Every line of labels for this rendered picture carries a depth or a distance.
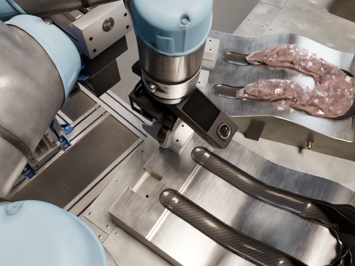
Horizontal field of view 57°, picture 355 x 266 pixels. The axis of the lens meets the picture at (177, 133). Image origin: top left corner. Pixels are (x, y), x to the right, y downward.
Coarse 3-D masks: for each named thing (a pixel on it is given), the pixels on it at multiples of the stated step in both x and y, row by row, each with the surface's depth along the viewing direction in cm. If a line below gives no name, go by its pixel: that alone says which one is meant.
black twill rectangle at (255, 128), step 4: (252, 120) 72; (252, 124) 72; (256, 124) 72; (260, 124) 71; (264, 124) 71; (252, 128) 73; (256, 128) 73; (260, 128) 73; (248, 132) 75; (252, 132) 74; (256, 132) 74; (260, 132) 74; (248, 136) 76; (252, 136) 75; (256, 136) 75; (256, 140) 76
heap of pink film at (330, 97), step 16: (272, 48) 78; (288, 48) 75; (304, 48) 76; (256, 64) 79; (272, 64) 76; (288, 64) 75; (304, 64) 73; (320, 64) 76; (272, 80) 73; (320, 80) 74; (336, 80) 73; (352, 80) 73; (240, 96) 74; (256, 96) 72; (272, 96) 70; (288, 96) 68; (304, 96) 69; (320, 96) 70; (336, 96) 71; (352, 96) 72; (320, 112) 70; (336, 112) 70
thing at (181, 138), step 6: (138, 108) 64; (180, 126) 61; (186, 126) 61; (180, 132) 61; (186, 132) 61; (192, 132) 61; (174, 138) 60; (180, 138) 60; (186, 138) 60; (174, 144) 60; (180, 144) 60; (186, 144) 65; (174, 150) 63; (180, 150) 61
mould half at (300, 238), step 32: (160, 160) 64; (192, 160) 64; (256, 160) 65; (128, 192) 61; (160, 192) 61; (192, 192) 61; (224, 192) 61; (320, 192) 57; (352, 192) 56; (128, 224) 58; (160, 224) 58; (256, 224) 57; (288, 224) 55; (192, 256) 55; (224, 256) 55; (320, 256) 51
